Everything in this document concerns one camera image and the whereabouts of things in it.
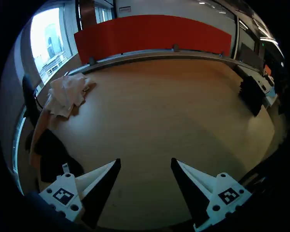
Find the red desk screen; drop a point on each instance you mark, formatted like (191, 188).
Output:
(149, 38)

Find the heap of white towels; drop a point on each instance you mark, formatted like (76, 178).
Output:
(66, 95)

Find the heap of black towels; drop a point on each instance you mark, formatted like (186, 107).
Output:
(54, 157)

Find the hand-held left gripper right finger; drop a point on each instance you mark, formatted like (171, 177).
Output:
(207, 187)

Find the black office chair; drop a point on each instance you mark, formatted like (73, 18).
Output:
(30, 96)

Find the stack of black towels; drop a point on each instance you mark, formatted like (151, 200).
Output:
(252, 94)

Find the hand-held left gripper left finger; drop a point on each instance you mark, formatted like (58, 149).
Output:
(87, 183)

